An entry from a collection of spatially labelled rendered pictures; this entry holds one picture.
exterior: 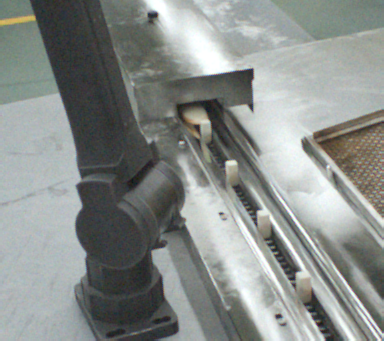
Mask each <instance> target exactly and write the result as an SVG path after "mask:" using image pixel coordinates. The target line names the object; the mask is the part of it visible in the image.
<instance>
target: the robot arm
mask: <svg viewBox="0 0 384 341"><path fill-rule="evenodd" d="M29 2H30V5H31V8H32V11H33V14H34V17H35V20H36V23H37V26H38V29H39V32H40V35H41V39H42V42H43V45H44V48H45V51H46V54H47V57H48V60H49V63H50V66H51V69H52V72H53V75H54V79H55V82H56V85H57V89H58V92H59V95H60V98H61V101H62V104H63V107H64V110H65V113H66V116H67V119H68V123H69V126H70V130H71V133H72V137H73V141H74V146H75V152H76V165H77V169H78V172H79V175H80V179H81V180H80V181H79V182H78V183H77V184H76V185H75V187H76V190H77V193H78V196H79V199H80V202H81V205H82V208H81V209H80V211H79V212H78V214H77V216H76V219H75V233H76V237H77V239H78V242H79V244H80V245H81V247H82V248H83V250H84V251H85V252H86V256H85V257H84V261H85V269H86V273H85V274H84V276H83V277H81V278H80V282H79V283H77V284H75V285H74V294H75V300H76V302H77V304H78V306H79V308H80V310H81V312H83V314H84V316H85V318H86V320H87V322H88V324H89V326H90V328H91V330H92V332H93V334H94V337H95V339H96V341H156V340H159V339H163V338H166V337H170V336H173V335H176V334H177V333H178V332H179V321H178V315H177V314H176V312H175V311H174V309H173V308H172V306H171V305H170V303H169V302H168V300H167V299H166V297H165V294H164V284H163V275H162V274H161V273H160V271H159V269H158V267H157V266H156V265H155V264H154V263H153V256H152V250H155V249H160V248H165V247H166V245H167V244H168V241H167V240H163V239H161V235H162V234H163V233H167V232H171V231H176V230H180V228H181V227H182V226H183V225H184V224H185V222H186V218H185V217H181V216H180V212H181V211H182V209H183V207H184V203H185V198H186V194H185V188H184V184H183V182H182V180H181V178H180V177H179V175H178V174H177V172H176V171H175V170H174V169H173V168H172V167H171V166H169V165H168V164H167V163H165V162H163V161H162V160H161V158H160V154H159V150H158V147H157V143H156V140H155V139H154V138H150V137H145V136H144V135H143V134H142V132H141V130H140V128H139V125H138V123H137V120H136V118H135V115H134V112H133V109H132V106H131V103H130V100H129V97H128V94H127V89H126V86H125V83H124V79H123V76H122V73H121V69H120V66H119V63H118V59H117V56H116V52H115V49H114V46H113V42H112V39H111V36H110V32H109V29H108V26H107V22H106V19H105V15H104V12H103V9H102V5H101V2H100V0H29Z"/></svg>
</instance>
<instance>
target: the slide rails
mask: <svg viewBox="0 0 384 341"><path fill-rule="evenodd" d="M198 102H199V103H200V105H201V106H202V107H203V108H204V110H205V112H207V114H208V117H209V118H208V120H209V121H210V122H211V132H212V136H213V137H214V139H215V141H216V142H217V144H218V145H219V147H220V148H221V150H222V152H223V154H224V156H225V157H226V159H227V160H228V161H235V162H236V163H237V168H238V177H239V179H240V181H241V182H242V184H243V185H244V187H245V188H246V190H247V192H248V193H249V195H250V196H251V198H252V199H253V201H254V202H255V204H256V207H257V208H258V210H259V211H264V210H268V211H269V213H270V215H271V229H272V230H273V232H274V233H275V235H276V236H277V238H278V239H279V241H280V243H281V244H282V246H283V247H284V249H285V250H286V252H287V254H288V255H289V257H290V258H291V260H292V261H293V263H294V264H295V267H296V269H297V270H298V272H305V271H307V272H308V273H309V275H310V276H311V292H312V294H313V295H314V297H315V298H316V300H317V301H318V303H319V305H320V306H321V308H322V309H323V311H324V312H325V314H326V315H327V317H328V319H329V320H330V322H331V323H332V325H333V326H334V328H335V330H336V331H337V333H338V334H339V336H340V337H341V339H342V340H343V341H368V340H367V339H366V337H365V336H364V334H363V333H362V331H361V330H360V329H359V327H358V326H357V324H356V323H355V321H354V320H353V318H352V317H351V315H350V314H349V312H348V311H347V309H346V308H345V306H344V305H343V304H342V302H341V301H340V299H339V298H338V296H337V295H336V293H335V292H334V290H333V289H332V287H331V286H330V284H329V283H328V281H327V280H326V279H325V277H324V276H323V274H322V273H321V271H320V270H319V267H318V266H317V264H316V263H315V261H314V260H313V258H312V257H311V255H310V254H309V253H308V251H307V250H306V248H305V247H304V245H303V244H302V242H301V241H300V239H299V238H298V236H297V235H296V233H295V232H294V230H293V229H292V228H291V226H290V225H289V223H288V222H287V220H286V219H285V217H284V216H283V214H282V213H281V211H280V210H279V208H278V207H277V204H276V203H275V202H274V200H273V199H272V197H271V196H270V194H269V193H268V191H267V190H266V188H265V187H264V185H263V184H262V182H260V181H259V180H258V178H257V177H256V175H255V174H254V172H253V171H252V169H251V168H250V166H249V165H248V163H247V162H246V160H245V159H244V157H243V156H242V155H241V153H240V152H239V149H238V148H237V146H236V145H235V143H234V142H233V140H232V139H231V137H230V136H229V134H228V133H227V131H226V130H225V129H224V127H223V126H222V124H221V123H220V121H219V120H218V118H217V117H216V115H215V114H214V112H213V111H212V109H211V108H210V106H209V105H208V104H207V102H205V101H198ZM176 116H177V118H178V120H179V122H180V123H181V125H182V127H183V128H184V130H185V132H186V134H187V135H188V137H189V139H190V140H191V142H192V144H193V146H194V147H195V149H196V151H197V153H198V155H199V157H200V159H201V160H202V162H203V164H204V165H206V167H207V169H208V171H209V172H210V174H211V176H212V177H213V179H214V181H215V183H216V184H217V186H218V188H219V189H220V191H221V193H222V195H223V196H224V198H225V200H226V201H227V203H228V206H229V208H230V209H231V211H232V213H233V214H234V216H235V218H236V220H237V221H238V223H239V225H240V226H241V228H242V230H243V232H244V233H245V235H246V237H247V238H248V240H249V242H250V244H251V245H252V247H253V249H254V250H255V252H256V254H257V256H258V257H259V259H260V261H261V263H262V265H263V267H264V269H266V270H267V272H268V274H269V275H270V277H271V279H272V281H273V282H274V284H275V286H276V287H277V289H278V291H279V293H280V294H281V296H282V298H283V299H284V301H285V303H286V305H287V306H288V308H289V310H290V311H291V313H292V315H293V317H294V318H295V320H296V322H297V323H298V325H299V327H300V329H301V330H302V332H303V334H304V335H305V337H306V339H307V341H326V340H325V339H324V337H323V336H322V334H321V332H320V331H319V329H318V327H317V326H316V324H315V322H314V321H313V319H312V318H311V316H310V314H309V313H308V311H307V309H306V308H305V306H304V305H303V303H302V301H301V300H300V298H299V296H298V295H297V293H296V291H295V290H294V288H293V287H292V285H291V283H290V282H289V280H288V278H287V277H286V275H285V274H284V272H283V270H282V269H281V267H280V265H279V263H278V261H277V259H276V258H275V256H274V255H273V253H272V251H271V250H270V248H269V246H268V245H267V243H266V241H265V240H264V238H262V237H261V235H260V233H259V232H258V230H257V228H256V227H255V225H254V224H253V222H252V220H251V219H250V217H249V215H248V214H247V212H246V210H245V209H244V207H243V206H242V203H241V201H240V200H239V198H238V196H237V195H236V193H235V191H234V190H233V188H232V187H231V185H230V183H229V182H228V180H227V178H226V177H225V175H224V174H223V172H222V170H221V169H220V167H219V165H218V164H217V162H216V160H215V159H214V157H213V156H212V154H211V152H210V150H209V148H208V146H207V145H206V143H204V142H203V140H202V138H201V137H200V135H199V133H198V132H197V130H196V128H195V127H194V125H191V124H189V123H187V122H186V121H185V120H184V119H183V118H182V116H181V115H180V113H179V111H178V108H177V105H176Z"/></svg>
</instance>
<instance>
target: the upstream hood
mask: <svg viewBox="0 0 384 341"><path fill-rule="evenodd" d="M100 2H101V5H102V9H103V12H104V15H105V19H106V22H107V26H108V29H109V32H110V36H111V39H112V42H113V46H114V49H115V52H116V56H117V59H118V63H119V66H120V69H121V73H122V76H123V79H124V83H125V86H126V89H127V94H128V97H129V100H130V103H131V106H132V109H133V112H134V114H135V116H136V118H137V120H138V122H140V121H147V120H154V119H160V118H166V117H173V116H176V105H178V104H185V103H191V102H197V101H204V100H211V99H217V98H224V108H230V107H236V106H242V105H247V107H248V108H249V109H250V110H251V112H252V113H253V114H254V111H253V87H252V80H254V68H253V67H252V66H251V65H250V64H249V63H248V61H247V60H246V59H245V58H244V57H243V56H242V55H241V53H240V52H239V51H238V50H237V49H236V48H235V47H234V46H233V44H232V43H231V42H230V41H229V40H228V39H227V38H226V36H225V35H224V34H223V33H222V32H221V31H220V30H219V28H218V27H217V26H216V25H215V24H214V23H213V22H212V20H211V19H209V18H208V17H207V16H206V15H205V14H204V12H203V11H202V10H201V9H200V8H199V7H198V5H197V3H196V2H195V1H194V0H100Z"/></svg>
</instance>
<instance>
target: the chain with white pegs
mask: <svg viewBox="0 0 384 341"><path fill-rule="evenodd" d="M194 127H195V128H196V130H197V132H198V133H199V135H200V137H201V138H202V140H203V142H204V143H206V145H207V146H208V148H209V150H210V152H211V154H212V156H213V157H214V159H215V160H216V162H217V164H218V165H219V167H220V169H221V170H222V172H223V174H224V175H225V177H226V178H227V180H228V182H229V183H230V185H231V187H232V188H233V190H234V191H235V193H236V195H237V196H238V198H239V200H240V201H241V203H242V206H243V207H244V209H245V210H246V212H247V214H248V215H249V217H250V219H251V220H252V222H253V224H254V225H255V227H256V228H257V230H258V232H259V233H260V235H261V237H262V238H264V240H265V241H266V243H267V245H268V246H269V248H270V250H271V251H272V253H273V255H274V256H275V258H276V259H277V261H278V263H279V265H280V267H281V269H282V270H283V272H284V274H285V275H286V277H287V278H288V280H289V282H290V283H291V285H292V287H293V288H294V290H295V291H296V293H297V295H298V296H299V298H300V300H301V301H302V303H303V305H304V306H305V308H306V309H307V311H308V313H309V314H310V316H311V318H312V319H313V321H314V322H315V324H316V326H317V327H318V326H319V327H318V329H319V331H320V332H321V334H322V336H323V337H324V339H325V340H326V341H328V340H329V341H338V340H337V339H336V337H335V336H334V334H333V332H332V331H331V329H330V328H329V326H328V324H327V323H326V322H325V320H324V318H323V317H322V315H321V313H320V312H319V310H318V309H316V305H315V304H314V302H313V301H312V299H311V276H310V275H309V273H308V272H307V271H305V272H299V273H296V274H295V272H294V271H293V269H292V267H291V266H290V263H289V262H288V260H287V259H286V257H285V255H284V254H283V252H282V251H281V249H280V248H279V246H278V244H277V243H276V241H275V240H274V238H272V235H271V215H270V213H269V211H268V210H264V211H257V213H256V211H255V210H254V208H253V206H252V204H251V202H250V201H249V199H248V198H247V196H246V194H245V193H244V191H243V190H242V188H241V186H240V185H239V183H238V168H237V163H236V162H235V161H228V162H226V163H225V161H224V159H223V158H222V156H221V155H220V153H219V152H218V150H217V147H216V146H215V144H214V143H213V141H212V132H211V122H210V121H209V120H203V121H200V125H194Z"/></svg>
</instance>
